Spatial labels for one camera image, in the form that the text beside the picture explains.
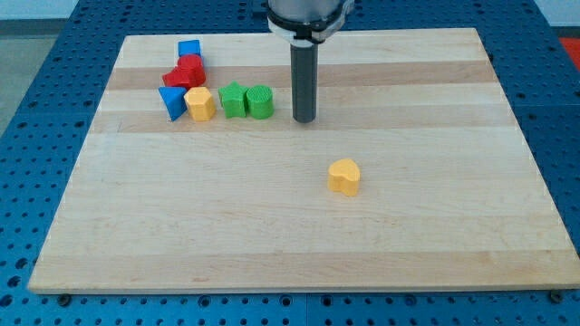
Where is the yellow heart block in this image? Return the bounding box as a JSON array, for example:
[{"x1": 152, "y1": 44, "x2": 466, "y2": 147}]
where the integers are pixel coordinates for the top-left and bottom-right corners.
[{"x1": 327, "y1": 158, "x2": 361, "y2": 197}]

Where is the blue triangle block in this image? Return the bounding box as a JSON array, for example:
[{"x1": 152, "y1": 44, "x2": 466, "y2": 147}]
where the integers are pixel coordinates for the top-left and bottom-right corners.
[{"x1": 159, "y1": 86, "x2": 187, "y2": 121}]

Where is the green cylinder block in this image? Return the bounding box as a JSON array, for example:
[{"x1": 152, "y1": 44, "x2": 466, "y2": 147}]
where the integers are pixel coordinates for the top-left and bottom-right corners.
[{"x1": 246, "y1": 85, "x2": 275, "y2": 120}]

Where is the yellow hexagon block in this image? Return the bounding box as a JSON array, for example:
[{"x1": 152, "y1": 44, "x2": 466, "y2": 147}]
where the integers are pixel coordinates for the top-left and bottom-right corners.
[{"x1": 184, "y1": 87, "x2": 216, "y2": 122}]

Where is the blue cube block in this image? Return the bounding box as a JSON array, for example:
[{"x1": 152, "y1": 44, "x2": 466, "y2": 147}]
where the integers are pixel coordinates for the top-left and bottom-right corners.
[{"x1": 178, "y1": 39, "x2": 201, "y2": 57}]

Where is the red pentagon block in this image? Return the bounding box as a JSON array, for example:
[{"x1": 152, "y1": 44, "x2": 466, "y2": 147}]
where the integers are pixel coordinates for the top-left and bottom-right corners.
[{"x1": 162, "y1": 67, "x2": 193, "y2": 90}]

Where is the light wooden board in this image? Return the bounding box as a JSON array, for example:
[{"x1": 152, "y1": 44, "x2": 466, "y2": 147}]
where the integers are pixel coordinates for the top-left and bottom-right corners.
[{"x1": 28, "y1": 28, "x2": 579, "y2": 294}]

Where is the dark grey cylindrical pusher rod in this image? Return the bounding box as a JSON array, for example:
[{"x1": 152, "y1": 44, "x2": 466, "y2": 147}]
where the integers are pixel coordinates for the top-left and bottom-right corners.
[{"x1": 290, "y1": 45, "x2": 318, "y2": 123}]

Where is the blue perforated metal table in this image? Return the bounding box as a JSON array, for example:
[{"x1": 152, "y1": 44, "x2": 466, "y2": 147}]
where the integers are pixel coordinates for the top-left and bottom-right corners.
[{"x1": 1, "y1": 1, "x2": 579, "y2": 325}]

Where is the green star block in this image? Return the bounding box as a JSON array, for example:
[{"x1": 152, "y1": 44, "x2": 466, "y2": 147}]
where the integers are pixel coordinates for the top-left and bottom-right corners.
[{"x1": 218, "y1": 81, "x2": 248, "y2": 119}]

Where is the red cylinder block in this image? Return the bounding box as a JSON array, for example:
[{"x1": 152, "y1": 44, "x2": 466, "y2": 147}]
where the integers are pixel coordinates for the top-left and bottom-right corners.
[{"x1": 177, "y1": 54, "x2": 206, "y2": 88}]

